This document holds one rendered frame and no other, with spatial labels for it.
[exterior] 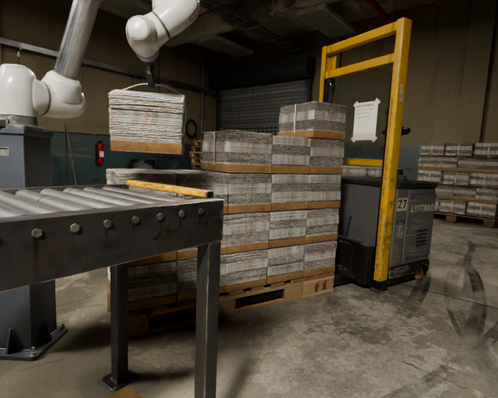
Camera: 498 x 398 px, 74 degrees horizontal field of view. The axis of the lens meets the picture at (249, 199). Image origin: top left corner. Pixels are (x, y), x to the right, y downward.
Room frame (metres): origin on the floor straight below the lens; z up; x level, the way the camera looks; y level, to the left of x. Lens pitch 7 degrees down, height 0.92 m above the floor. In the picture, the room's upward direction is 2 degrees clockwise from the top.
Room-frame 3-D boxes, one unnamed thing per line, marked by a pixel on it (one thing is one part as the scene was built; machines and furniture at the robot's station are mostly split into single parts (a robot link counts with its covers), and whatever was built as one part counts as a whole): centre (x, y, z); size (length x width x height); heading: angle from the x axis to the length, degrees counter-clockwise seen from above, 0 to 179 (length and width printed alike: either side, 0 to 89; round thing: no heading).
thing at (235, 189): (1.99, 0.21, 0.42); 1.17 x 0.39 x 0.83; 121
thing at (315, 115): (2.36, -0.41, 0.65); 0.39 x 0.30 x 1.29; 31
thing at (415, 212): (2.78, -1.10, 0.40); 0.69 x 0.55 x 0.80; 31
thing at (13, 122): (1.46, 1.03, 1.03); 0.22 x 0.18 x 0.06; 179
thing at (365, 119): (2.60, -0.80, 1.27); 0.57 x 0.01 x 0.65; 31
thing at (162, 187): (1.11, 0.28, 0.81); 0.43 x 0.03 x 0.02; 51
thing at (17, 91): (1.49, 1.03, 1.17); 0.18 x 0.16 x 0.22; 156
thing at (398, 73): (2.31, -0.95, 0.97); 0.09 x 0.09 x 1.75; 31
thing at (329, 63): (2.87, -0.61, 0.97); 0.09 x 0.09 x 1.75; 31
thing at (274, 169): (2.21, -0.16, 0.86); 0.38 x 0.29 x 0.04; 30
